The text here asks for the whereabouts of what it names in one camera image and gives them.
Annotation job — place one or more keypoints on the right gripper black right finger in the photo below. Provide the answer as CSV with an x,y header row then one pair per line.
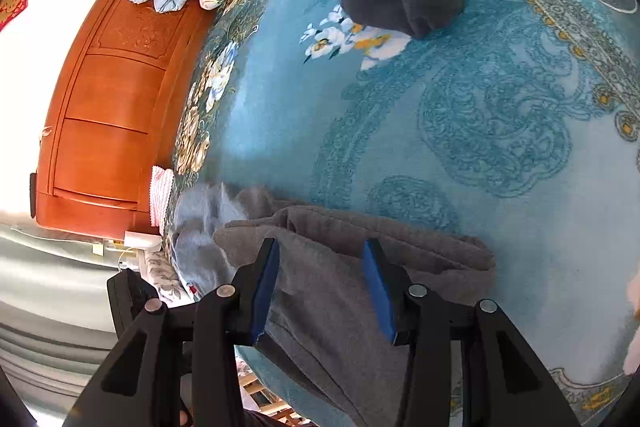
x,y
504,383

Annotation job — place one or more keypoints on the grey sweatshirt with yellow letters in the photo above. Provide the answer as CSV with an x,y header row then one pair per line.
x,y
322,351

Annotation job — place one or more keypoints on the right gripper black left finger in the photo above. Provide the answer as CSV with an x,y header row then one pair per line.
x,y
178,364

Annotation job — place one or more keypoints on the blue floral bed blanket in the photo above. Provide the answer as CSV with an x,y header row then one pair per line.
x,y
518,124

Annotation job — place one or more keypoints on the orange wooden headboard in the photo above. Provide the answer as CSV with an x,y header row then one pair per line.
x,y
113,116

